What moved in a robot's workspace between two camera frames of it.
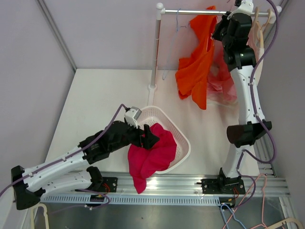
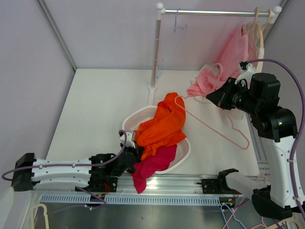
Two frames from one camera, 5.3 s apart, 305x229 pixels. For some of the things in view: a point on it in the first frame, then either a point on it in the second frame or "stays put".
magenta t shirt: x=143 y=162 stays put
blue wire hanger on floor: x=236 y=220 stays put
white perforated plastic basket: x=151 y=115 stays put
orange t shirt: x=191 y=73 -> x=167 y=128
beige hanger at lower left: x=45 y=213 stays put
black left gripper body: x=132 y=135 -> x=135 y=151
